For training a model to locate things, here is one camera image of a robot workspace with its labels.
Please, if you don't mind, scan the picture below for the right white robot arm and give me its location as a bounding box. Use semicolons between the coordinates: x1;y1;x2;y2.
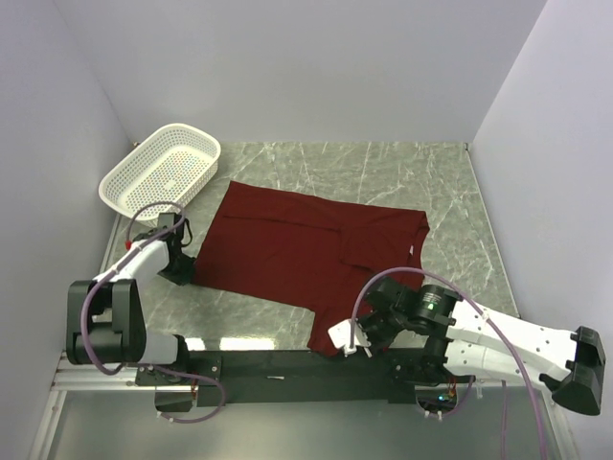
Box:
351;276;606;416

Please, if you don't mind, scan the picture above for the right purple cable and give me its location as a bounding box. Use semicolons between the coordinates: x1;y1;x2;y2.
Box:
350;266;550;460

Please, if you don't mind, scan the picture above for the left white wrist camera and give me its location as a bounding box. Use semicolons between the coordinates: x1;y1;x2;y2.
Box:
125;239;148;254

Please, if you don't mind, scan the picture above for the dark red t shirt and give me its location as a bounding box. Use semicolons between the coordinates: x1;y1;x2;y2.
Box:
192;181;429;357

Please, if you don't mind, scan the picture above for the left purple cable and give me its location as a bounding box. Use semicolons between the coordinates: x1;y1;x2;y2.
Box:
81;201;229;426

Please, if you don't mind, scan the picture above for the purple cable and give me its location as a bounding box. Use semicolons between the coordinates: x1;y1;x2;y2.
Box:
350;266;550;460
81;201;229;426

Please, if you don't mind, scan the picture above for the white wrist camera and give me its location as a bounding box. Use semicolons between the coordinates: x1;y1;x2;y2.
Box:
328;319;372;357
125;239;148;254

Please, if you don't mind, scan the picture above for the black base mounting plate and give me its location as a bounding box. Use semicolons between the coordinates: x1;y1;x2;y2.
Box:
135;348;469;412

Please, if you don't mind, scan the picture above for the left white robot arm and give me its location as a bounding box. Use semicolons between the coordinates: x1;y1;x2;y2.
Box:
65;213;195;385

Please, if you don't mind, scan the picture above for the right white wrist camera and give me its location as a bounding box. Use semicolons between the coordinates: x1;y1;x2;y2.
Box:
328;319;372;357

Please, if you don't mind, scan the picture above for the white perforated plastic basket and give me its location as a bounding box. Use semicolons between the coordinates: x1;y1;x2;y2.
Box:
99;123;221;227

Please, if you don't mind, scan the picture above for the aluminium extrusion rail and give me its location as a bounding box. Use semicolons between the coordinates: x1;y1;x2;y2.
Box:
51;353;137;391

